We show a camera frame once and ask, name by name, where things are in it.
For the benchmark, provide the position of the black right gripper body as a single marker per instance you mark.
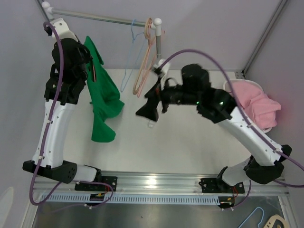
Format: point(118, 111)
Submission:
point(176, 95)

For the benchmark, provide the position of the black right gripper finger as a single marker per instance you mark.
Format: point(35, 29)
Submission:
point(154, 92)
point(149, 110)

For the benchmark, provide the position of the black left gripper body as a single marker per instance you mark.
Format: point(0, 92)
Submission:
point(85, 58)

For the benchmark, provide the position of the green t shirt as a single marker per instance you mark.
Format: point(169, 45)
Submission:
point(105, 97)

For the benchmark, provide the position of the blue plastic hanger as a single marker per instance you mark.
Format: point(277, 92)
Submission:
point(134, 54)

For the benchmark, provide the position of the pink t shirt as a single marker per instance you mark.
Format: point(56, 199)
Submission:
point(259, 107)

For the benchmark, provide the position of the beige wooden hanger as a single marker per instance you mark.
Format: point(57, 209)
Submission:
point(147, 61)

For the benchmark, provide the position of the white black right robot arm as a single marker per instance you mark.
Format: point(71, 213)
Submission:
point(266, 161)

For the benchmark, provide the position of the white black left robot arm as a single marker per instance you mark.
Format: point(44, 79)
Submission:
point(67, 80)

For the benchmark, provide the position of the wooden hanger on floor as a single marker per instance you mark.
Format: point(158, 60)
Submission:
point(276, 221)

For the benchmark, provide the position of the white perforated plastic basket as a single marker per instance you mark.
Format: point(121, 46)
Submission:
point(261, 90)

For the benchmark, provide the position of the silver white clothes rack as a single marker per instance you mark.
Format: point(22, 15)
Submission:
point(50, 12)

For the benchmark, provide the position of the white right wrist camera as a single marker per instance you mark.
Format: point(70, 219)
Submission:
point(162, 70)

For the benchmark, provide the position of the aluminium rail frame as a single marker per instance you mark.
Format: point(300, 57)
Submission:
point(159, 184)

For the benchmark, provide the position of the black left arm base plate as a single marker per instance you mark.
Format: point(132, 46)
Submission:
point(110, 180)

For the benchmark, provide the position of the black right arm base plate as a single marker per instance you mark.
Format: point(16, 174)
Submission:
point(215, 185)

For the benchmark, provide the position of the white slotted cable duct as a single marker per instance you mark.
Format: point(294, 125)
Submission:
point(138, 199)

